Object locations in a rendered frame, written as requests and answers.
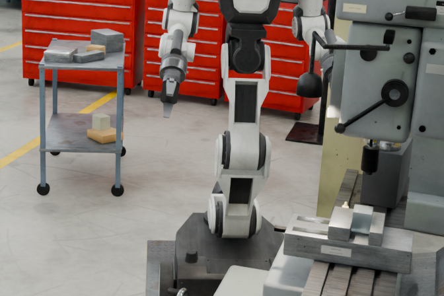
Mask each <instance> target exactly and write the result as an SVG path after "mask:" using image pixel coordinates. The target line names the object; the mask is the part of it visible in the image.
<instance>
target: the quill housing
mask: <svg viewBox="0 0 444 296"><path fill-rule="evenodd" d="M386 30H395V37H394V42H393V43H392V44H390V50H389V51H380V50H378V51H376V50H374V51H372V50H346V62H345V69H344V82H343V89H342V101H341V109H340V121H339V123H342V124H344V123H345V122H347V121H348V120H350V119H352V118H353V117H355V116H356V115H358V114H360V113H361V112H363V111H364V110H366V109H368V108H369V107H370V106H372V105H374V104H375V103H377V102H378V101H380V100H382V97H381V91H382V88H383V85H384V84H385V83H386V82H387V81H389V80H391V79H400V80H401V81H404V82H405V83H406V84H407V86H408V89H409V95H408V100H407V101H406V102H405V103H404V104H403V105H402V106H399V107H392V106H388V105H387V104H385V103H384V104H382V105H381V106H379V107H378V108H376V109H374V110H373V111H371V112H370V113H368V114H366V115H365V116H364V117H362V118H360V119H358V120H357V121H355V122H354V123H352V124H351V125H349V126H348V127H346V130H345V132H344V133H343V135H345V136H348V137H358V138H364V139H373V140H379V141H389V142H395V143H402V142H405V141H406V140H407V139H408V138H409V135H410V128H411V122H412V112H413V106H414V96H415V90H416V81H417V75H418V65H419V59H420V49H421V44H422V34H423V27H415V26H402V25H395V24H381V23H374V22H360V21H352V23H351V24H350V26H349V29H348V42H347V45H350V44H351V45H376V46H386V44H384V43H383V37H384V34H385V31H386ZM408 52H411V53H413V54H414V55H415V61H414V62H413V63H411V64H407V63H405V62H404V60H403V57H404V54H406V53H408Z"/></svg>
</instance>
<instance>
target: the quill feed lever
mask: <svg viewBox="0 0 444 296"><path fill-rule="evenodd" d="M408 95H409V89H408V86H407V84H406V83H405V82H404V81H401V80H400V79H391V80H389V81H387V82H386V83H385V84H384V85H383V88H382V91H381V97H382V100H380V101H378V102H377V103H375V104H374V105H372V106H370V107H369V108H368V109H366V110H364V111H363V112H361V113H360V114H358V115H356V116H355V117H353V118H352V119H350V120H348V121H347V122H345V123H344V124H342V123H338V124H336V125H335V127H334V131H335V132H336V133H337V134H343V133H344V132H345V130H346V127H348V126H349V125H351V124H352V123H354V122H355V121H357V120H358V119H360V118H362V117H364V116H365V115H366V114H368V113H370V112H371V111H373V110H374V109H376V108H378V107H379V106H381V105H382V104H384V103H385V104H387V105H388V106H392V107H399V106H402V105H403V104H404V103H405V102H406V101H407V100H408Z"/></svg>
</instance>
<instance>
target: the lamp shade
mask: <svg viewBox="0 0 444 296"><path fill-rule="evenodd" d="M322 92H323V84H322V78H321V77H320V76H319V75H318V74H317V73H314V72H313V73H309V72H306V73H304V74H302V75H301V76H300V78H299V80H298V82H297V89H296V95H298V96H302V97H305V98H320V97H322Z"/></svg>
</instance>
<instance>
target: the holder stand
mask: <svg viewBox="0 0 444 296"><path fill-rule="evenodd" d="M412 143H413V137H409V138H408V139H407V140H406V141H405V142H402V143H395V145H383V144H381V143H380V144H378V145H376V146H377V147H379V148H380V152H379V163H378V169H377V172H374V173H373V174H372V175H366V174H365V173H364V171H363V177H362V183H361V195H360V202H361V203H365V204H371V205H378V206H382V207H389V208H393V209H396V207H397V205H398V203H399V201H400V199H401V197H402V195H403V194H404V192H405V190H406V188H407V183H408V174H409V168H410V159H411V153H412Z"/></svg>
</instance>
